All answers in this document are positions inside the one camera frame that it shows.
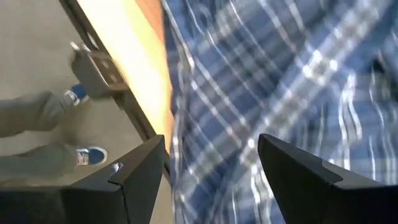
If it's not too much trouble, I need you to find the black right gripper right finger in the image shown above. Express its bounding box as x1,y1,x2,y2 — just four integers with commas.
257,133,398,224

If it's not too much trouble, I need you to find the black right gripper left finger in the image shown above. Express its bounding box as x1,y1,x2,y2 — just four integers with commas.
0,134,166,224

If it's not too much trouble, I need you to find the dark patterned garment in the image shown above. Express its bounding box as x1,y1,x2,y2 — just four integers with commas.
160,0,398,224

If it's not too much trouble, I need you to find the person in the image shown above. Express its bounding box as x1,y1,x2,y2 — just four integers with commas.
0,82,109,183

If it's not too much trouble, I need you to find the grey metal bracket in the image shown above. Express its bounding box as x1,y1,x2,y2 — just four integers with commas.
68,41,131,101

